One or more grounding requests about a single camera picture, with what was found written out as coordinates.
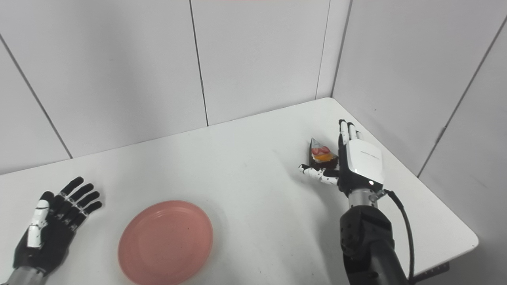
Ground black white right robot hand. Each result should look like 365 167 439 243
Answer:
299 119 386 198

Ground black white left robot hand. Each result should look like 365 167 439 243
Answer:
12 177 103 276

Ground chocolate cake slice with fruit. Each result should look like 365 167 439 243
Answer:
308 137 339 171

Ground pink round plate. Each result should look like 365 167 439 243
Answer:
118 200 214 285

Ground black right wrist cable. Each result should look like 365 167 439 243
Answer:
370 189 416 285

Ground black table edge bracket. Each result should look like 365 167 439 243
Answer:
411 262 450 284

